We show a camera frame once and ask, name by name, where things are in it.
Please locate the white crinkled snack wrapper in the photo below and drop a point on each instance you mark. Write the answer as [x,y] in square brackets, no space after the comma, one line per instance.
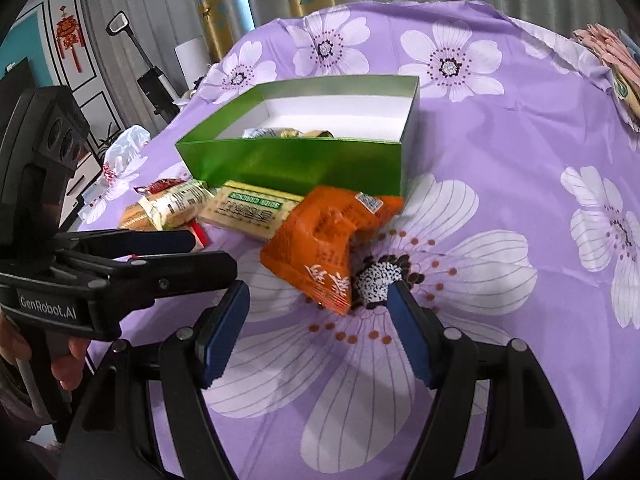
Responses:
[260,133]

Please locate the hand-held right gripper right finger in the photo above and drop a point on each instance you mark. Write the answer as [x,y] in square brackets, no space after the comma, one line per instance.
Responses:
[410,335]

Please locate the white television cabinet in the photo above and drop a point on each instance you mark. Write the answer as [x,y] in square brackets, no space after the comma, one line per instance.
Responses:
[87,175]

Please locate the light blue folded cloth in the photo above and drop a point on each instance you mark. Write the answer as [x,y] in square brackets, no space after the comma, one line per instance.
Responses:
[631,42]

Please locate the red-ended snack packet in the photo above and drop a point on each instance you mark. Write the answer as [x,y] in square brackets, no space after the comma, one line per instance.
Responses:
[199,235]
[167,186]

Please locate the gold foil snack packet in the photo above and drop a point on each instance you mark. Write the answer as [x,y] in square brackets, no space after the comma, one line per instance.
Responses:
[307,133]

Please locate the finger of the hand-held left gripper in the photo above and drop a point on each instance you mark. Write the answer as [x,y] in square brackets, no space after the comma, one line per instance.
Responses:
[150,244]
[190,272]

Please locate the green-print cracker packet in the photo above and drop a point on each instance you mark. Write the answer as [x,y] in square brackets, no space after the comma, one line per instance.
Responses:
[245,207]

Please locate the pink folded clothes pile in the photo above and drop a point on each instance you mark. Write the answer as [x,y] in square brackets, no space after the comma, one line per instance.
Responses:
[607,65]

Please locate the green cardboard box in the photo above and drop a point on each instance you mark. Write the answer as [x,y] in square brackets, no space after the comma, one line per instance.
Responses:
[300,165]

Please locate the cream green-print snack packet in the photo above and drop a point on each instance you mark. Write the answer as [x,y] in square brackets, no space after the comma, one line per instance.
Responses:
[175,202]

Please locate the white plastic bag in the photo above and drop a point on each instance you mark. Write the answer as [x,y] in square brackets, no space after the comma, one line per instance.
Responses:
[125,152]

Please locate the red knot wall decoration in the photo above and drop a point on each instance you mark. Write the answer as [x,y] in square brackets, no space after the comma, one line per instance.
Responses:
[69,30]

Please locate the potted plant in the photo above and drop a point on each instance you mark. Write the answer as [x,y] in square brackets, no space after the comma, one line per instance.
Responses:
[106,142]

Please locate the black television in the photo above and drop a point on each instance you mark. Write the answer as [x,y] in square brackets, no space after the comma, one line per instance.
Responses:
[15,77]

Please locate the yellow snack packet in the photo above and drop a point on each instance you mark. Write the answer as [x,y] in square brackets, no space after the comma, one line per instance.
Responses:
[132,217]

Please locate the black upright vacuum cleaner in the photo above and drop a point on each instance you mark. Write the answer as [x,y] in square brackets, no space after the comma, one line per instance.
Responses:
[152,85]

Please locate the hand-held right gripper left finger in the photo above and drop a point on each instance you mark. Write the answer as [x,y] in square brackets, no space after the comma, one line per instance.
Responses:
[225,332]

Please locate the white air purifier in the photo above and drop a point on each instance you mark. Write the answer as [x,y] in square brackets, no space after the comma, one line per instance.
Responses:
[192,60]

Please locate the person's left hand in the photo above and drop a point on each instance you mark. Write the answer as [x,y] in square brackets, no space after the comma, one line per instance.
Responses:
[70,365]

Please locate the grey curtain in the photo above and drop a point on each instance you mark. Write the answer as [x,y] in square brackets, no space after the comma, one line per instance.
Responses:
[150,0]

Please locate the orange snack packet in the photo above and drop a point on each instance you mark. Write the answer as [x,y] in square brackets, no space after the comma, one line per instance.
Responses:
[310,245]

